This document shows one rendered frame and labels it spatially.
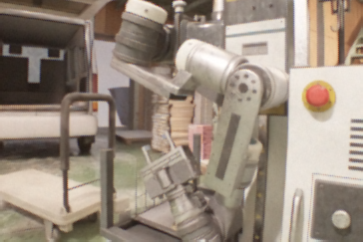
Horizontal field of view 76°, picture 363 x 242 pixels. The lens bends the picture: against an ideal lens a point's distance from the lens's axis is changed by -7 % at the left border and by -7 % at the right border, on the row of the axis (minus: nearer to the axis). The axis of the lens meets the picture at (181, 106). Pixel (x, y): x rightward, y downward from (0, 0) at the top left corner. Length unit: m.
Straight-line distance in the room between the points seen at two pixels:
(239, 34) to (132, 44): 0.29
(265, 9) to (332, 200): 0.46
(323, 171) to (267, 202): 0.26
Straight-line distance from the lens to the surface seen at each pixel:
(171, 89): 0.61
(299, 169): 0.53
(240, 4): 0.73
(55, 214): 1.33
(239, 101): 0.47
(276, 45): 0.66
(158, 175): 0.59
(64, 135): 1.21
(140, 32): 0.72
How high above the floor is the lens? 0.73
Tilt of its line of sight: 1 degrees down
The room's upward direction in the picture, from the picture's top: 1 degrees clockwise
